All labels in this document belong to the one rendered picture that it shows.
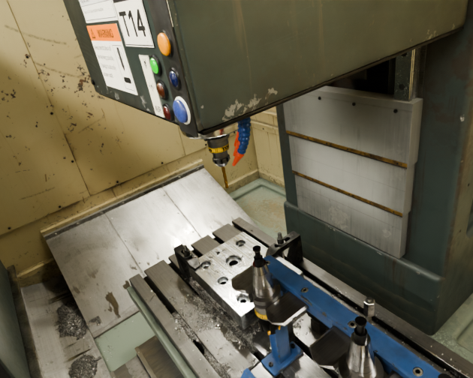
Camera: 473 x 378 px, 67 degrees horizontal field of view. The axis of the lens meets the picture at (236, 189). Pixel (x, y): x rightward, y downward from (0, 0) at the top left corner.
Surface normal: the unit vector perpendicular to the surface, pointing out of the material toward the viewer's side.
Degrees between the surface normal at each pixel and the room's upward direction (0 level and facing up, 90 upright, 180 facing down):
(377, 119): 90
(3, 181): 90
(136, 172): 90
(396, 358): 0
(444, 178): 90
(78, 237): 24
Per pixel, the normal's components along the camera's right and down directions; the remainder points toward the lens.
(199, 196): 0.09, -0.66
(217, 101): 0.58, 0.32
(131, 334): -0.16, -0.86
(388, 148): -0.80, 0.40
